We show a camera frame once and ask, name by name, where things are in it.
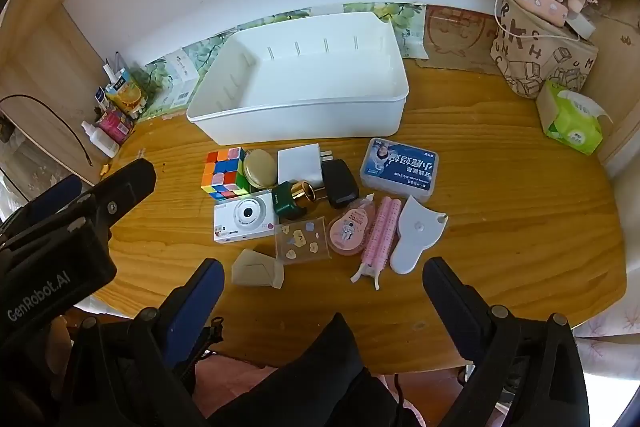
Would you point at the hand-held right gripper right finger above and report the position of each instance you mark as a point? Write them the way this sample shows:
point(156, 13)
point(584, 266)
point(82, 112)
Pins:
point(442, 287)

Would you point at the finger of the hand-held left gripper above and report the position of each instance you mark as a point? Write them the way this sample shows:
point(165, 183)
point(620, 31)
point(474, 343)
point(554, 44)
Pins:
point(125, 192)
point(55, 197)

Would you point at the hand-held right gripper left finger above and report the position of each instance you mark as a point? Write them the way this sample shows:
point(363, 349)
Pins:
point(202, 292)

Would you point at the beige pouch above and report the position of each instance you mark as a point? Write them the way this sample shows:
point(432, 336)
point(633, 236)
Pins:
point(257, 269)

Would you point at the white measuring tape tool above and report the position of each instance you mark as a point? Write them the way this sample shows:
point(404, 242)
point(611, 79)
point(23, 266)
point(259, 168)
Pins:
point(415, 232)

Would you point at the pink hair roller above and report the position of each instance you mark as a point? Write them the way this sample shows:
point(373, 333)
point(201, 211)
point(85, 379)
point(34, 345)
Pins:
point(382, 232)

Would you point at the white compact camera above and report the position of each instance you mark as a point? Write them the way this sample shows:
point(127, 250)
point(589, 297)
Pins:
point(245, 217)

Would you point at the colourful puzzle cube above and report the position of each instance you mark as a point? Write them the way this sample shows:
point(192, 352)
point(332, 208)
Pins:
point(225, 174)

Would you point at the clear box with stickers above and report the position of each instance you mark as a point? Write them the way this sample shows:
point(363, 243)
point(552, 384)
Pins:
point(300, 239)

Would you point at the pink correction tape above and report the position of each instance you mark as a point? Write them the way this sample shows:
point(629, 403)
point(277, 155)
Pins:
point(347, 229)

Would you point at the green bottle with gold cap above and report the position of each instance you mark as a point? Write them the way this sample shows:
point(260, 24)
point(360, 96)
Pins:
point(287, 199)

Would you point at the blue floss pick box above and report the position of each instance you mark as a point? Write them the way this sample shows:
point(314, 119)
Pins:
point(400, 167)

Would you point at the round olive compact case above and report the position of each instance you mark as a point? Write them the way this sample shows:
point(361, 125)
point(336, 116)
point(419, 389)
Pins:
point(260, 169)

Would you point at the black power adapter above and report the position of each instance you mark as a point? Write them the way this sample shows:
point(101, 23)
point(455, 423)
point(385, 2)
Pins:
point(340, 184)

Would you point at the white power adapter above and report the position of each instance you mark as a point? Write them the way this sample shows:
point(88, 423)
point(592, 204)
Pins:
point(300, 164)

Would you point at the white plastic storage bin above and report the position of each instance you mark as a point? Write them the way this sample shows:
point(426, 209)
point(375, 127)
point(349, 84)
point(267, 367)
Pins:
point(310, 67)

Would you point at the small yellow object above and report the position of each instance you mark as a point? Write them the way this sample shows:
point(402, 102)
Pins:
point(105, 169)

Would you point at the white spray bottle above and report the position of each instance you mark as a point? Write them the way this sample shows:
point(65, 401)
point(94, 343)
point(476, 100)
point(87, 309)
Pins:
point(102, 139)

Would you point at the pink can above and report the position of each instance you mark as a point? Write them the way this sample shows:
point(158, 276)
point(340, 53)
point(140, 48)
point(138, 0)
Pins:
point(115, 127)

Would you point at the pink cloth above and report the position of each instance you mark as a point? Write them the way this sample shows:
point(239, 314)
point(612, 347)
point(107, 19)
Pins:
point(225, 372)

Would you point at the blue and white tube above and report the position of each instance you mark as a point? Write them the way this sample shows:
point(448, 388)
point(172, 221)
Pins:
point(100, 96)

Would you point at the white carton box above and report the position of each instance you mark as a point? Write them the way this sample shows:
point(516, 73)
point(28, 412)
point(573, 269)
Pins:
point(179, 79)

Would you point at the person's black clothing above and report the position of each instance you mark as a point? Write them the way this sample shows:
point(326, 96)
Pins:
point(320, 377)

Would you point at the white floral cloth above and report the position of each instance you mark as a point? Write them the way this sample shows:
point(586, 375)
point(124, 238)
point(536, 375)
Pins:
point(605, 332)

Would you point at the green tissue pack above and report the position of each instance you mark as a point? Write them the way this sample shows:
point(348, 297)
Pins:
point(570, 122)

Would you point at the brown cartoon mat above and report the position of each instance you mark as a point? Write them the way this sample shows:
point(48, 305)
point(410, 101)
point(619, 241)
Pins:
point(460, 42)

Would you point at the beige printed tote bag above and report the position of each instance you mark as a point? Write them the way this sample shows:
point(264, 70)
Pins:
point(540, 57)

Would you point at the white charger block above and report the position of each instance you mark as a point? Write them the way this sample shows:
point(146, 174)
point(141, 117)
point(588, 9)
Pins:
point(580, 24)

